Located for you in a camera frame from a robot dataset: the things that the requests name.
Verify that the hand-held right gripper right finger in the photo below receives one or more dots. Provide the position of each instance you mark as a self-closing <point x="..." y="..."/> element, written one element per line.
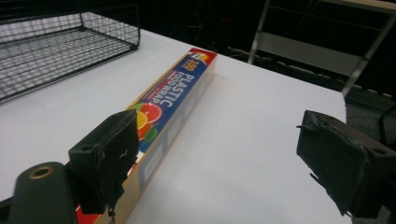
<point x="339" y="161"/>

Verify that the blue plastic wrap box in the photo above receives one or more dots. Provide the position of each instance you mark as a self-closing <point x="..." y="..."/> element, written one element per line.
<point x="168" y="102"/>

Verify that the metal stand frame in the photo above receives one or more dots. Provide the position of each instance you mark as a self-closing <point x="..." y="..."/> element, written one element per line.
<point x="311" y="49"/>

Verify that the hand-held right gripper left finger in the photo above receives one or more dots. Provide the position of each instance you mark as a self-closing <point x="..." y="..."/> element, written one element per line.
<point x="102" y="161"/>

